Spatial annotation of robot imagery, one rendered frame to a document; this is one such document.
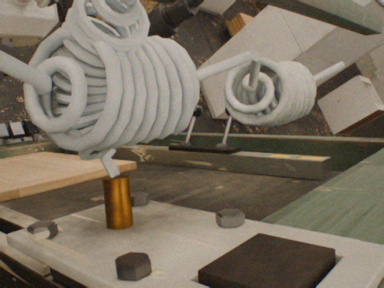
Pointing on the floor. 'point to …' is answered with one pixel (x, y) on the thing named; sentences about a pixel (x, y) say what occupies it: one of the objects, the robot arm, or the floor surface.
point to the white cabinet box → (351, 105)
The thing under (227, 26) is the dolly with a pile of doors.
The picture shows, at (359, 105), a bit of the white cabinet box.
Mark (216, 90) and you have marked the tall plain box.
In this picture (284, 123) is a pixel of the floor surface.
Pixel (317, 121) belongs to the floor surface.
